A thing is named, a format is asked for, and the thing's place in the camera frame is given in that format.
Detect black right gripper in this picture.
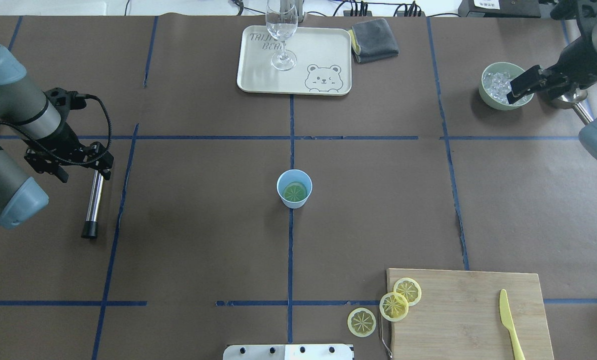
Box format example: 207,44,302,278
506,42,597,105

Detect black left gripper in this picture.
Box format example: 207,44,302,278
23,88,114,183

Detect metal muddler rod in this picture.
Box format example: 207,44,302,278
81,171,104,240

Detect yellow lemon slice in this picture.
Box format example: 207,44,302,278
281,181,308,203

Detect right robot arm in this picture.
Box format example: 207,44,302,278
506,0,597,161

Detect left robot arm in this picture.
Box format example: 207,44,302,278
0,44,114,239

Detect lemon slice on board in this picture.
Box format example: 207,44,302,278
393,276,423,306
378,292,409,322

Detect light blue cup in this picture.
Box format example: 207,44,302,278
276,169,313,209

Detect lemon slice off board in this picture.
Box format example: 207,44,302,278
346,307,377,338

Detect green bowl of ice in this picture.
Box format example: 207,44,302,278
477,62,534,111

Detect metal ice scoop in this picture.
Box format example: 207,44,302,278
550,88,594,126

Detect grey folded cloth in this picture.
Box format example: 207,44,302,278
348,18,401,64

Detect cream bear tray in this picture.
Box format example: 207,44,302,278
236,25,353,96

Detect yellow plastic knife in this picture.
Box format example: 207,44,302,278
498,288,526,360

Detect wooden cutting board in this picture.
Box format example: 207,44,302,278
386,268,554,360

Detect clear wine glass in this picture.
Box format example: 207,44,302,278
265,0,299,72

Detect metal tweezers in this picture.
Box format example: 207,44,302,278
378,316,393,360

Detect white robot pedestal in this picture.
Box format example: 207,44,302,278
222,343,355,360

